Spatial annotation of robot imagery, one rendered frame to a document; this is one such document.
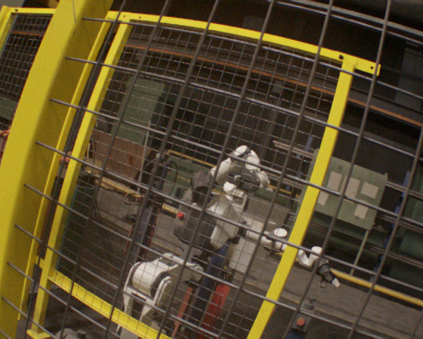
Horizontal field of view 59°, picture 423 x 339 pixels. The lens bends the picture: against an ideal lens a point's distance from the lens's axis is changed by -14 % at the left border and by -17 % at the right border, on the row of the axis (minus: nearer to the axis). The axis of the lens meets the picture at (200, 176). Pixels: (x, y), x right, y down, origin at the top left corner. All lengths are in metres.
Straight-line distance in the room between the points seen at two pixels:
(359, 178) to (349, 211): 0.61
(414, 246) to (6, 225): 9.72
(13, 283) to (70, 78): 0.27
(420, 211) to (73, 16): 9.70
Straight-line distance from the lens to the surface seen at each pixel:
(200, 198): 2.25
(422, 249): 10.02
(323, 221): 10.59
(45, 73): 0.50
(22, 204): 0.51
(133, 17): 2.24
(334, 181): 7.63
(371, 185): 7.58
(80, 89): 2.24
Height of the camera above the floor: 1.25
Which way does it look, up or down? 3 degrees down
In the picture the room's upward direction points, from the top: 19 degrees clockwise
